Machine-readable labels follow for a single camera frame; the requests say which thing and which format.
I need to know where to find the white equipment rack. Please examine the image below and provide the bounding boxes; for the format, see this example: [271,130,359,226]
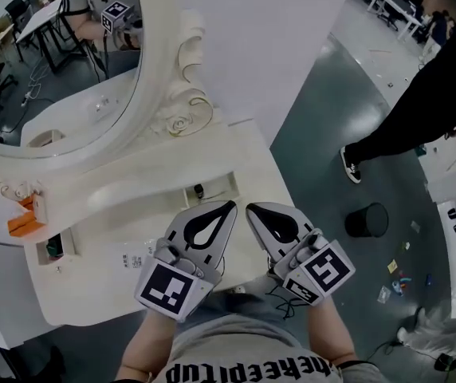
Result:
[419,125,456,318]

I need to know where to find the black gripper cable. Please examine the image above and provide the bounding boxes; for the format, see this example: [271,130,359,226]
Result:
[265,285,311,321]

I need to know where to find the dark green round jar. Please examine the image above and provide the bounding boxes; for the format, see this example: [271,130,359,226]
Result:
[45,235,64,258]

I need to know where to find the person's grey printed shirt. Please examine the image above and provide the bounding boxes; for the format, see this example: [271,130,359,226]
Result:
[110,313,391,383]

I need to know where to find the oval mirror white ornate frame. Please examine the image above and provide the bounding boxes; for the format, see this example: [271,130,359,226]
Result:
[0,0,215,201]

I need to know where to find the orange tissue pack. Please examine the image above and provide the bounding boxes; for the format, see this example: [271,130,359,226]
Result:
[6,191,49,238]

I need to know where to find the white office desk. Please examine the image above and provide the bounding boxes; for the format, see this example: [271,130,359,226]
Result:
[351,0,428,41]

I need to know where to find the white vanity table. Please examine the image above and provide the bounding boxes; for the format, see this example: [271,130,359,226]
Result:
[22,117,295,327]

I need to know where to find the person's right forearm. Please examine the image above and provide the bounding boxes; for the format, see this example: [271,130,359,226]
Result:
[305,297,356,365]

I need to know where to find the person's jeans legs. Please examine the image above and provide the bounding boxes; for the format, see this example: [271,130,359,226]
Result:
[195,273,309,337]

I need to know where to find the black mesh waste bin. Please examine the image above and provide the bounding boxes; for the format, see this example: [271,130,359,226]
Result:
[344,202,390,239]

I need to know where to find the clear printed label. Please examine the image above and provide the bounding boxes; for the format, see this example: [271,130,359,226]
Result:
[120,247,155,273]

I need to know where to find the blue and red small object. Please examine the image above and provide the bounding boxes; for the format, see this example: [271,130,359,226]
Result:
[391,269,412,297]

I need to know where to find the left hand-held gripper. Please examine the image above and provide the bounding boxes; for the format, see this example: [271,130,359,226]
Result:
[134,200,238,322]

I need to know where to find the person's left forearm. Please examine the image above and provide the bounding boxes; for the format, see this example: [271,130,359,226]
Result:
[120,309,181,381]

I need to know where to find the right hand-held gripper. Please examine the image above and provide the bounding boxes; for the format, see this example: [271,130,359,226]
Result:
[246,202,356,306]

